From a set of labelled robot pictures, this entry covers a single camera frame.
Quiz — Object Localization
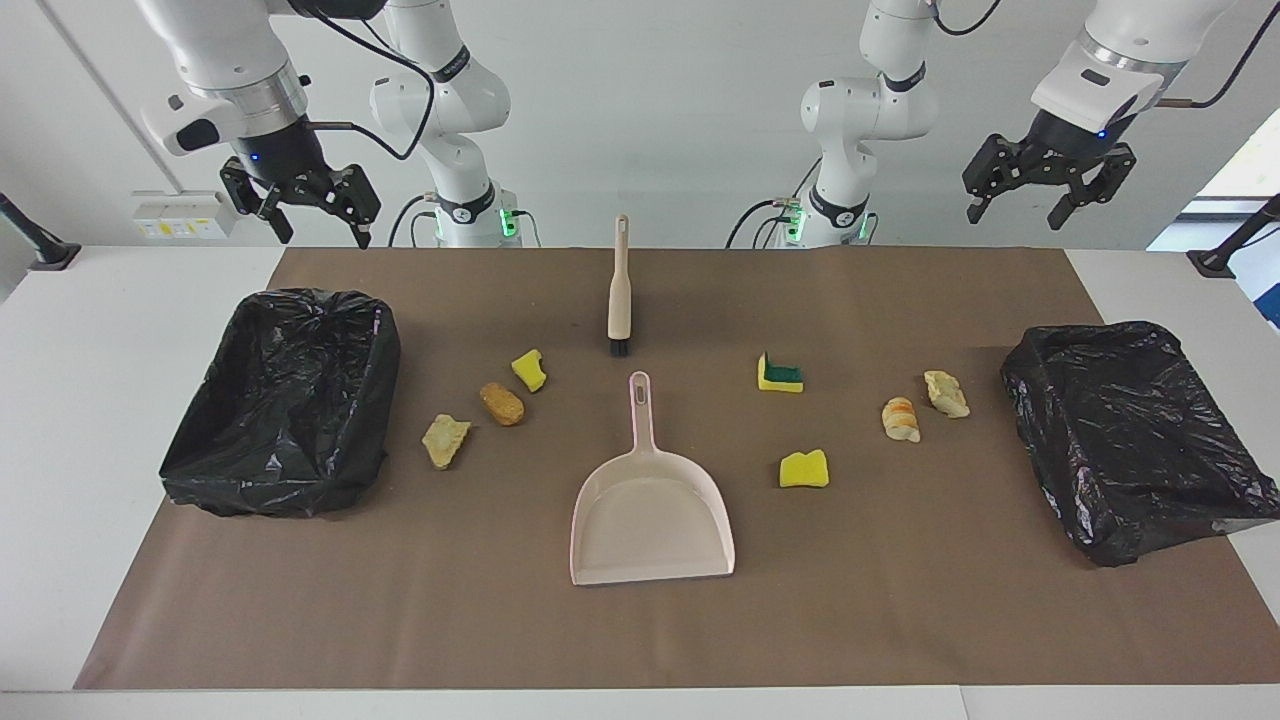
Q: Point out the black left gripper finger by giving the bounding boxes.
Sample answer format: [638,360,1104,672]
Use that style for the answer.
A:
[1048,145,1136,231]
[963,135,1021,223]

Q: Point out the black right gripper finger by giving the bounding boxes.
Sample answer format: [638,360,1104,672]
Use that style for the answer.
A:
[335,165,381,249]
[222,158,294,244]

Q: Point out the pale cream bread chunk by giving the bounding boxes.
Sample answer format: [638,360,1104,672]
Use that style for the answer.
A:
[923,370,971,419]

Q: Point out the brown oval bread nugget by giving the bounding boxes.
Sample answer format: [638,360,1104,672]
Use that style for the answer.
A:
[479,382,525,427]

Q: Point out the pale yellow sponge chunk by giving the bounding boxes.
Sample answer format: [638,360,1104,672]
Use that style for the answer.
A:
[421,414,472,471]

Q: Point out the orange striped croissant piece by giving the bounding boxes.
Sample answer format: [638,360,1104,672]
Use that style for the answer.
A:
[881,396,921,443]

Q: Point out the beige hand brush black bristles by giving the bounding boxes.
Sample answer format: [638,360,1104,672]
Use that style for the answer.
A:
[607,214,633,358]

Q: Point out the yellow sponge with green pad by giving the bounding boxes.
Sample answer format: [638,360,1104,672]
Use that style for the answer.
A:
[757,351,804,394]

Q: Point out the large yellow sponge piece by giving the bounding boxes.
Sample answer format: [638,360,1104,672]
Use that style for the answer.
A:
[779,449,830,489]

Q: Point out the pale pink plastic dustpan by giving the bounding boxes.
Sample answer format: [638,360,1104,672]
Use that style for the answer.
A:
[570,371,736,587]

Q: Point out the bin lined with black bag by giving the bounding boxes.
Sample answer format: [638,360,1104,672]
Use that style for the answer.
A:
[160,288,402,519]
[1000,320,1280,568]

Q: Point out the brown paper table mat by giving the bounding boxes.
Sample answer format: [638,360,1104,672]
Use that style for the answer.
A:
[75,247,1280,691]

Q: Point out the black right base cable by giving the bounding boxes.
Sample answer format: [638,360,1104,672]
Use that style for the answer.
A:
[388,193,441,248]

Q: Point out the black base cable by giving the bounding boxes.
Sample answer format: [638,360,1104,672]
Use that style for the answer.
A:
[725,160,823,249]
[388,193,441,248]

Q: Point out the white wall socket box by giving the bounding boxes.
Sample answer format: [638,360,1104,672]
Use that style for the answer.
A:
[132,190,239,241]

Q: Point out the black left arm wrist cable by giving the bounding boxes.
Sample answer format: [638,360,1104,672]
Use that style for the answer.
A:
[1140,0,1280,109]

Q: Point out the white wall cable duct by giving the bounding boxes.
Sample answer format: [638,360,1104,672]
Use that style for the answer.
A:
[38,0,186,196]

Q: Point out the black left base cable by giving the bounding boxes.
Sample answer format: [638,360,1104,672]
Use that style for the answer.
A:
[725,160,823,249]

